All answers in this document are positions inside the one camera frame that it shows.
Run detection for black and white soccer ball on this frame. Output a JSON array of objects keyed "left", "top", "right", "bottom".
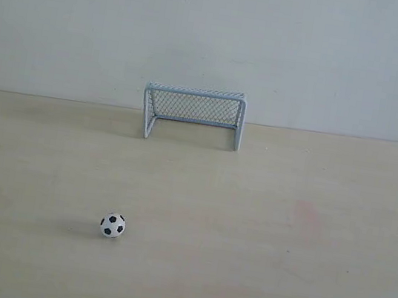
[{"left": 99, "top": 212, "right": 126, "bottom": 238}]

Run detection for white miniature goal with net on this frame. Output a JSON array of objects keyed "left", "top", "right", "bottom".
[{"left": 143, "top": 82, "right": 248, "bottom": 150}]

